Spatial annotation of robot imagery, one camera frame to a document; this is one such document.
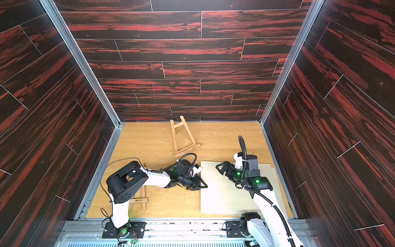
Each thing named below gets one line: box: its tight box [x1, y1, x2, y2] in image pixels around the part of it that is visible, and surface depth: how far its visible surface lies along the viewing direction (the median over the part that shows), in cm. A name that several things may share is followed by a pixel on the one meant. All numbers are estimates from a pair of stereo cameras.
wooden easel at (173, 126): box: [169, 115, 201, 157], surface depth 97 cm
